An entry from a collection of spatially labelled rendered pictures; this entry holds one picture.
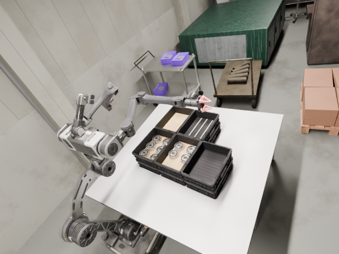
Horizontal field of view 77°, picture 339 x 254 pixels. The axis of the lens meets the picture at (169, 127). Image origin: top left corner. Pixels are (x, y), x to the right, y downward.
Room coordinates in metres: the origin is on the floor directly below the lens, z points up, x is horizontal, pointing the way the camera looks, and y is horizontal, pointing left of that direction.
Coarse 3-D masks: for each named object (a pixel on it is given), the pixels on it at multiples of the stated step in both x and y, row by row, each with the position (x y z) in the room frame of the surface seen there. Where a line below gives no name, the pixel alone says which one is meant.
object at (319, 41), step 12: (324, 0) 3.10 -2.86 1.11; (336, 0) 3.02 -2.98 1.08; (312, 12) 3.56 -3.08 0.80; (324, 12) 3.09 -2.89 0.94; (336, 12) 3.00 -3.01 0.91; (312, 24) 3.29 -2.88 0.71; (324, 24) 3.08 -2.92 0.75; (336, 24) 2.99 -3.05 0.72; (312, 36) 3.18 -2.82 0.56; (324, 36) 3.07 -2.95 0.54; (336, 36) 2.97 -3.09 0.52; (312, 48) 3.16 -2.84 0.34; (324, 48) 3.05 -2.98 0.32; (336, 48) 2.96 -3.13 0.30; (312, 60) 3.14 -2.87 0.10; (324, 60) 3.04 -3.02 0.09; (336, 60) 2.94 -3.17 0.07
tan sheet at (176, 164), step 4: (184, 144) 1.52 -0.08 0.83; (188, 144) 1.51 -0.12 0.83; (184, 148) 1.47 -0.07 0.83; (180, 152) 1.44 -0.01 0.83; (184, 152) 1.42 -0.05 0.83; (168, 156) 1.44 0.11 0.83; (180, 156) 1.39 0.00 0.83; (164, 160) 1.41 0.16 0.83; (168, 160) 1.39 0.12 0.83; (172, 160) 1.38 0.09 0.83; (176, 160) 1.36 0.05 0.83; (180, 160) 1.34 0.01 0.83; (164, 164) 1.36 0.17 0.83; (168, 164) 1.34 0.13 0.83; (172, 164) 1.33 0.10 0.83; (176, 164) 1.31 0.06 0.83; (180, 164) 1.29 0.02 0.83; (176, 168) 1.27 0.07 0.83; (180, 168) 1.25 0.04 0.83
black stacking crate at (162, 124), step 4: (172, 108) 2.06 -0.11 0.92; (176, 108) 2.07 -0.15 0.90; (180, 108) 2.02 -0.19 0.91; (184, 108) 1.98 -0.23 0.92; (168, 112) 2.01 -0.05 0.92; (172, 112) 2.05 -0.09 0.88; (176, 112) 2.08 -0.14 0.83; (180, 112) 2.04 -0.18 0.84; (184, 112) 1.99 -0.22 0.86; (188, 112) 1.95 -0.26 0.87; (168, 116) 2.00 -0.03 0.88; (172, 116) 2.03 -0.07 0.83; (164, 120) 1.94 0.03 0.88; (168, 120) 1.98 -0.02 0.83; (160, 124) 1.89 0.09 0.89; (164, 124) 1.93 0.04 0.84
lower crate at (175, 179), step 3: (162, 171) 1.30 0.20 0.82; (162, 174) 1.33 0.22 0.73; (165, 174) 1.29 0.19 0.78; (168, 174) 1.24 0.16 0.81; (165, 177) 1.30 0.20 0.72; (168, 177) 1.28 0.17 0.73; (171, 177) 1.24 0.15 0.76; (174, 177) 1.20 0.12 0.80; (177, 177) 1.17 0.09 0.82; (174, 180) 1.23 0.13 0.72; (177, 180) 1.20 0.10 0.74; (180, 180) 1.17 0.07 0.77; (183, 180) 1.14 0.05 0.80; (180, 183) 1.18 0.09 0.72; (183, 183) 1.15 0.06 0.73
